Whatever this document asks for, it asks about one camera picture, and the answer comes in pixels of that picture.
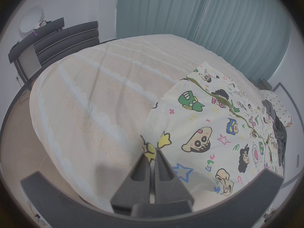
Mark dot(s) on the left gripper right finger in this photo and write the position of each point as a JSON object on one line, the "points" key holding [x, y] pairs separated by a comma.
{"points": [[178, 193]]}

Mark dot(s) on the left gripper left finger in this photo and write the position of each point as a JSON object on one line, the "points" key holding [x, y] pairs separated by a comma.
{"points": [[125, 193]]}

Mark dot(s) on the white printed pyjama top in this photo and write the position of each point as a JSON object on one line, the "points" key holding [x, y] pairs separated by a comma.
{"points": [[201, 127]]}

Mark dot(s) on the bed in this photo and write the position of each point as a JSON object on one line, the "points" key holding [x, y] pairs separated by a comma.
{"points": [[95, 91]]}

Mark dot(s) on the pile of clothes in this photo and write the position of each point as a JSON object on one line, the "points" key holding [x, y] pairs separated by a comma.
{"points": [[279, 129]]}

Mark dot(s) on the white printed pillow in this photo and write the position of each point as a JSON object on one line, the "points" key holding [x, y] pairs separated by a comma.
{"points": [[280, 106]]}

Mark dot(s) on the grey bedside table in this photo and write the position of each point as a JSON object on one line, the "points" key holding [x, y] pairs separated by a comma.
{"points": [[262, 83]]}

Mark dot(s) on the blue-green curtain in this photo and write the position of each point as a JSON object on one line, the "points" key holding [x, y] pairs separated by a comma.
{"points": [[249, 32], [161, 13]]}

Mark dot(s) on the round white framed mirror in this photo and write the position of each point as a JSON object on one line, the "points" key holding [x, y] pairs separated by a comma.
{"points": [[30, 20]]}

